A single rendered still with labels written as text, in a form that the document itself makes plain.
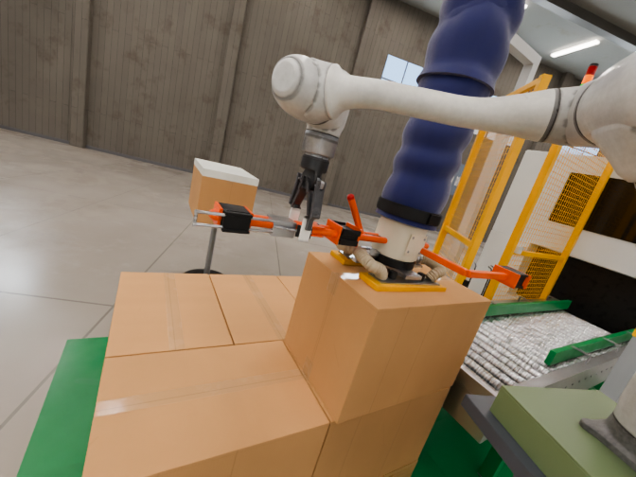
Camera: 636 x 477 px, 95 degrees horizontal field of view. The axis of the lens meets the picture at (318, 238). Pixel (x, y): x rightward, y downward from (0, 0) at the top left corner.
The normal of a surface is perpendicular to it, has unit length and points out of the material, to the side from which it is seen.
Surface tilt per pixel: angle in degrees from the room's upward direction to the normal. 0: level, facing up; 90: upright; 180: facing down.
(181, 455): 0
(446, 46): 100
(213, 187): 90
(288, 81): 91
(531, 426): 90
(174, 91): 90
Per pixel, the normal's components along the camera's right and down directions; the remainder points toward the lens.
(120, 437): 0.25, -0.93
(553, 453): -0.95, -0.19
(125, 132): 0.18, 0.30
